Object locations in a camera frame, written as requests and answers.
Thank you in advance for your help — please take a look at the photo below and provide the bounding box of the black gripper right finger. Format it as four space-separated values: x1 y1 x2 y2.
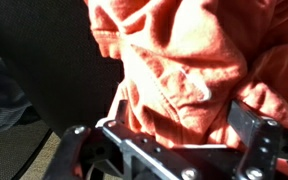
227 100 288 180

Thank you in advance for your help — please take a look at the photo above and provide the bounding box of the red cloth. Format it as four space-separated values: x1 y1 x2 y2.
87 0 288 148

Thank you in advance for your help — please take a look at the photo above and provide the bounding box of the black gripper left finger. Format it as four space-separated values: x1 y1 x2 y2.
43 99 129 180

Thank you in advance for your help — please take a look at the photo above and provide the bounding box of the black metal chair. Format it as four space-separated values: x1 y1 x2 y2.
0 0 123 135

